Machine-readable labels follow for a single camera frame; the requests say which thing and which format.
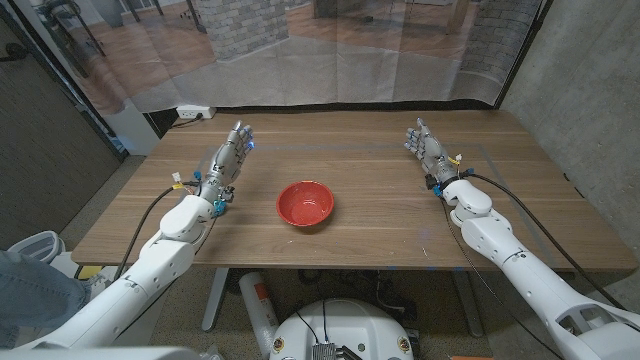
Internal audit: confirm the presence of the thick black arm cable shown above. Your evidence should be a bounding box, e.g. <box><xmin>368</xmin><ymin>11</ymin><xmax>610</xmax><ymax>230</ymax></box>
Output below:
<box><xmin>113</xmin><ymin>182</ymin><xmax>201</xmax><ymax>281</ymax></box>
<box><xmin>460</xmin><ymin>170</ymin><xmax>626</xmax><ymax>311</ymax></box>

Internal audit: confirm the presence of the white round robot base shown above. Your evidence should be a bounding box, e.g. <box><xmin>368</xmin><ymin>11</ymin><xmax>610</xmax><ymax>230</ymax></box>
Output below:
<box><xmin>268</xmin><ymin>298</ymin><xmax>415</xmax><ymax>360</ymax></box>

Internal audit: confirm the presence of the grey table leg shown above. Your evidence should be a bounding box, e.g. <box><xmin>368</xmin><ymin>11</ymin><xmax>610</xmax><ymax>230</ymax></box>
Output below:
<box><xmin>201</xmin><ymin>267</ymin><xmax>230</xmax><ymax>333</ymax></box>
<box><xmin>452</xmin><ymin>269</ymin><xmax>485</xmax><ymax>339</ymax></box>

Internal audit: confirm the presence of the person's leg in jeans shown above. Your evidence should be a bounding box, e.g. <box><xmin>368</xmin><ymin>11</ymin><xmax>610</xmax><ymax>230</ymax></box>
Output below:
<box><xmin>0</xmin><ymin>251</ymin><xmax>94</xmax><ymax>346</ymax></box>

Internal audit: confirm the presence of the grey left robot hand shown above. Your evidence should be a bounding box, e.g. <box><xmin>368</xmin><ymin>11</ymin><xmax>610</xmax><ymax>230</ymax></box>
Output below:
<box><xmin>197</xmin><ymin>119</ymin><xmax>255</xmax><ymax>204</ymax></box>

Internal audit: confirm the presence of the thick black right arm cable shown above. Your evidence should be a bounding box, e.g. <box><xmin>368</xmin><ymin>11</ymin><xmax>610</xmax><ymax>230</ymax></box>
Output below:
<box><xmin>460</xmin><ymin>170</ymin><xmax>626</xmax><ymax>311</ymax></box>

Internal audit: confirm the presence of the white cylinder with orange label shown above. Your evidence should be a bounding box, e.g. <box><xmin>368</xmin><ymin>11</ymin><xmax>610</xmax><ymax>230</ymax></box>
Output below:
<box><xmin>238</xmin><ymin>271</ymin><xmax>280</xmax><ymax>359</ymax></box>

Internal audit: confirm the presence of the red bowl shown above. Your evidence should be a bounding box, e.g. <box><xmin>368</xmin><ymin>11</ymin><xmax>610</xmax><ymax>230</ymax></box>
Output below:
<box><xmin>275</xmin><ymin>180</ymin><xmax>335</xmax><ymax>229</ymax></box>

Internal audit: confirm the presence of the black backdrop frame pole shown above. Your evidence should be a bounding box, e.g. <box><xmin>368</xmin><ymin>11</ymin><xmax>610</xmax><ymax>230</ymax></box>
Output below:
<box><xmin>0</xmin><ymin>0</ymin><xmax>129</xmax><ymax>162</ymax></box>
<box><xmin>496</xmin><ymin>0</ymin><xmax>554</xmax><ymax>110</ymax></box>

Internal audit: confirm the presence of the black floor cable bundle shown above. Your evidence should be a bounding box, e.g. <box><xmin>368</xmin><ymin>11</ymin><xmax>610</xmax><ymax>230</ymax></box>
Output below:
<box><xmin>297</xmin><ymin>269</ymin><xmax>419</xmax><ymax>321</ymax></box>

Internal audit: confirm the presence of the white ribbed plastic object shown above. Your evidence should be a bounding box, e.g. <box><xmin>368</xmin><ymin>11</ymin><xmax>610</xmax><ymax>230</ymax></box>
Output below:
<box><xmin>5</xmin><ymin>230</ymin><xmax>66</xmax><ymax>265</ymax></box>

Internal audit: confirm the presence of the white power strip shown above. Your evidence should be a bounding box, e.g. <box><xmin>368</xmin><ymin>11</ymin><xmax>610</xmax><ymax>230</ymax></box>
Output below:
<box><xmin>175</xmin><ymin>104</ymin><xmax>217</xmax><ymax>120</ymax></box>

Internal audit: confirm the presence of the white robot torso cover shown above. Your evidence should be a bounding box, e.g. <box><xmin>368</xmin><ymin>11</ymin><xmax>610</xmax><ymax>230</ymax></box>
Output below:
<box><xmin>0</xmin><ymin>346</ymin><xmax>224</xmax><ymax>360</ymax></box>

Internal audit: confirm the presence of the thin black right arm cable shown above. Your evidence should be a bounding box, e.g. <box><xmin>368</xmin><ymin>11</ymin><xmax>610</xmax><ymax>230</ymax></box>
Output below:
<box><xmin>438</xmin><ymin>195</ymin><xmax>566</xmax><ymax>359</ymax></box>

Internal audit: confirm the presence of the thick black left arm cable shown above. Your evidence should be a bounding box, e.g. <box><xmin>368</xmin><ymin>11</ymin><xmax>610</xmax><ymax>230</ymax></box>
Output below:
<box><xmin>113</xmin><ymin>182</ymin><xmax>201</xmax><ymax>281</ymax></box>

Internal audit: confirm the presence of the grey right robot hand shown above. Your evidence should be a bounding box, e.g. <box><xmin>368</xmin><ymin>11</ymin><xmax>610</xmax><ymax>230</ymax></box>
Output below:
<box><xmin>403</xmin><ymin>117</ymin><xmax>462</xmax><ymax>188</ymax></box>

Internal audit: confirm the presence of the printed room backdrop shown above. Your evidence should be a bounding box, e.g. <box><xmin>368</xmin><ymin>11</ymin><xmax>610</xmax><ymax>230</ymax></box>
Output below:
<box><xmin>9</xmin><ymin>0</ymin><xmax>546</xmax><ymax>116</ymax></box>

